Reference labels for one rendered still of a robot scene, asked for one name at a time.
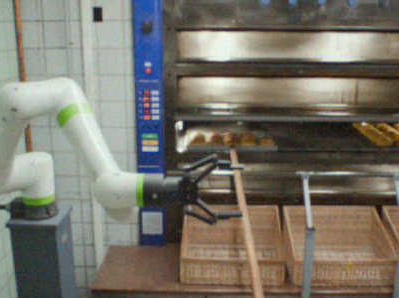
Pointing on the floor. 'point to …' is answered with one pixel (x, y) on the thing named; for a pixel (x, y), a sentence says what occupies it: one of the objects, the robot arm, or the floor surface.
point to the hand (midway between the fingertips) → (239, 190)
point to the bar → (314, 227)
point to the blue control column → (145, 48)
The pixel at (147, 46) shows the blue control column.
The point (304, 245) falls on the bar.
